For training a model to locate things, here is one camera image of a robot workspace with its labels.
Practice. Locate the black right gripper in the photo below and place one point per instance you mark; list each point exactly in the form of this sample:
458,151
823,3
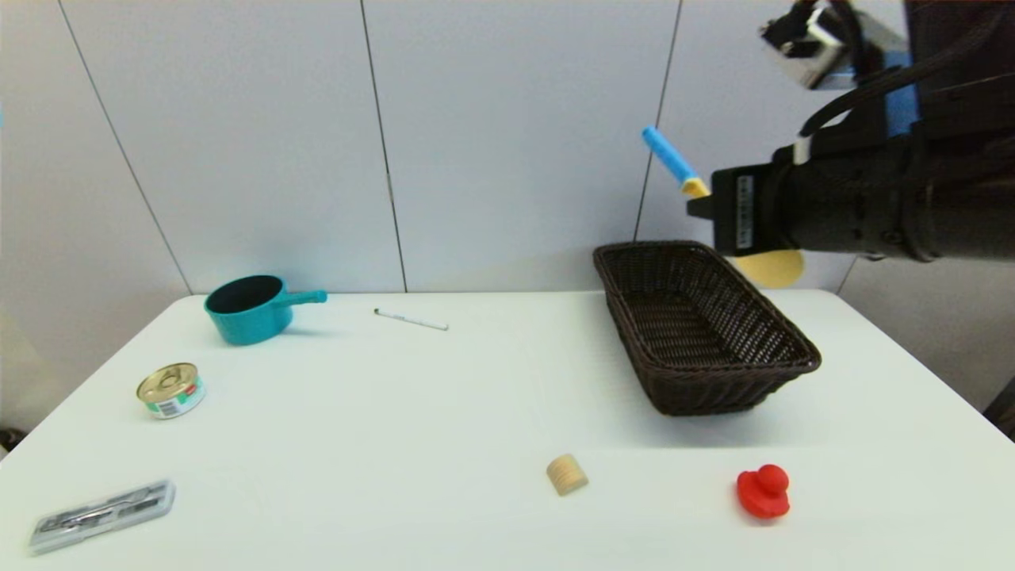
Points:
761,210

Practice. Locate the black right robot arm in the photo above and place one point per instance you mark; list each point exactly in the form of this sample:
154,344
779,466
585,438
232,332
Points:
888,198

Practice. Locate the dark brown wicker basket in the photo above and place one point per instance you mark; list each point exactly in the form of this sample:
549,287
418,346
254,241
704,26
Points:
698,333

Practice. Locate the red rubber duck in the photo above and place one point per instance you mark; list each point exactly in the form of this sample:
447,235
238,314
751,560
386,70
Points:
763,493

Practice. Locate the small wooden cylinder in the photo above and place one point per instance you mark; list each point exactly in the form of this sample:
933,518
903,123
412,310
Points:
566,474

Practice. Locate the white pen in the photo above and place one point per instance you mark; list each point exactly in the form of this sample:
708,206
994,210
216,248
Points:
411,319

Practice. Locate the dark object beside table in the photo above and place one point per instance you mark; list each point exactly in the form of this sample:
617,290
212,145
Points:
1004,408

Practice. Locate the teal saucepan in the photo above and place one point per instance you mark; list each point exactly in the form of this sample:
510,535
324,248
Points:
254,321

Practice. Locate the small tin can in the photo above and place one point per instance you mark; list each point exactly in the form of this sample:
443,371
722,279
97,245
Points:
171,390

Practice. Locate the grey tool case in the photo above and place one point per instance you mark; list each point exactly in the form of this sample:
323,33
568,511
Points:
103,514

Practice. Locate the dark object on floor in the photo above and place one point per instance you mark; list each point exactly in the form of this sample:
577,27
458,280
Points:
9,438

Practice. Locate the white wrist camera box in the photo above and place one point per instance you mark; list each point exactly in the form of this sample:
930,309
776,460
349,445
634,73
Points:
817,47

